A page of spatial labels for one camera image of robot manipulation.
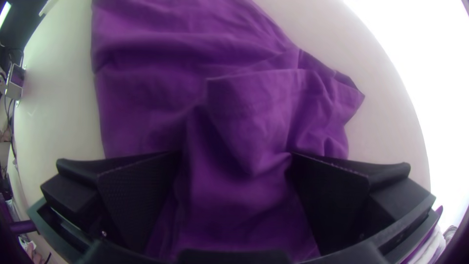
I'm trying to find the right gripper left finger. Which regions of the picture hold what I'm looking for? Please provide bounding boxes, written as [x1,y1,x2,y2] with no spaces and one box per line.
[39,149,183,254]

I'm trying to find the black t-shirt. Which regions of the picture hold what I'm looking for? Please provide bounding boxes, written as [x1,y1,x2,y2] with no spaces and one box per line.
[89,0,366,263]

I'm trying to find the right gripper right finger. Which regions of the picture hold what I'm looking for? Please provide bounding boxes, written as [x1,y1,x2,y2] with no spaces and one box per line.
[287,152,437,256]

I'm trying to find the pile of folded clothes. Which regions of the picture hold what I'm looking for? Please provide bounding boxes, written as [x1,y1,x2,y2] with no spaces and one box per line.
[407,221,459,264]

